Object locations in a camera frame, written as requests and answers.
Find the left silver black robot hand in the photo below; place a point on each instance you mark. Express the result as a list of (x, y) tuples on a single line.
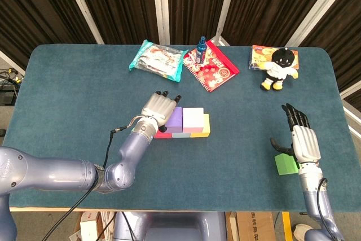
[(156, 107)]

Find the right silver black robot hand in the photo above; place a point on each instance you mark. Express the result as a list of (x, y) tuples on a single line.
[(306, 145)]

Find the purple foam cube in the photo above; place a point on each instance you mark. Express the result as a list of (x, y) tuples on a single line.
[(176, 119)]

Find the green foam cube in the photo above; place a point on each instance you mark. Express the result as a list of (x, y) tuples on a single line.
[(285, 164)]

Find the red foam cube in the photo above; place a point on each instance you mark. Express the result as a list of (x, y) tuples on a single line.
[(163, 135)]

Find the pink foam cube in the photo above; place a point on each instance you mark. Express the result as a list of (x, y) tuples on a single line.
[(193, 119)]

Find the yellow foam cube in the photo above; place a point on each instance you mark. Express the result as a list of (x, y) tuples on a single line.
[(207, 125)]

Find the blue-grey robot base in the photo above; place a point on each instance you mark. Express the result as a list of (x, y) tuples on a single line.
[(175, 228)]

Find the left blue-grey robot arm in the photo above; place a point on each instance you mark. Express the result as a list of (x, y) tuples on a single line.
[(56, 171)]

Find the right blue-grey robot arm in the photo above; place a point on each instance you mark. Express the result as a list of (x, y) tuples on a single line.
[(316, 204)]

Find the light blue foam cube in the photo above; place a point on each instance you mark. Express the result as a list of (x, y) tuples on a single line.
[(182, 135)]

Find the teal snack packet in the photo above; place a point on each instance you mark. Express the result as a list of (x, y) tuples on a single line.
[(158, 60)]

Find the red spiral notebook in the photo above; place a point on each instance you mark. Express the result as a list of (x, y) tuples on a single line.
[(217, 74)]

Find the blue spray bottle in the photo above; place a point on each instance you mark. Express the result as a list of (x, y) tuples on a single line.
[(200, 52)]

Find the black plush doll white shirt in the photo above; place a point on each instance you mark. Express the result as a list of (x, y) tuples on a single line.
[(277, 69)]

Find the white sneaker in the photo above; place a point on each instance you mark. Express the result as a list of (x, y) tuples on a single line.
[(301, 231)]

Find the teal felt table cover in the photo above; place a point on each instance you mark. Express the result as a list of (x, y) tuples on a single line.
[(211, 173)]

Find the brown cardboard box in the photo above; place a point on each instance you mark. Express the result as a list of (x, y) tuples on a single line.
[(253, 227)]

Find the blue and orange carton box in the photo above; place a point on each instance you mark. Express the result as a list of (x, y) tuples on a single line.
[(259, 54)]

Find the dark brown curtain panel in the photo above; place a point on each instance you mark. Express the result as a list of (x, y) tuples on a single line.
[(268, 4), (121, 4), (34, 12), (191, 4), (344, 40)]

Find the white cardboard box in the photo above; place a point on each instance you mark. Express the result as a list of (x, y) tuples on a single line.
[(87, 227)]

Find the white partition frame post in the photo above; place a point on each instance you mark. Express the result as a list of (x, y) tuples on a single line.
[(11, 61), (351, 90), (81, 6), (160, 4), (316, 9), (227, 1)]

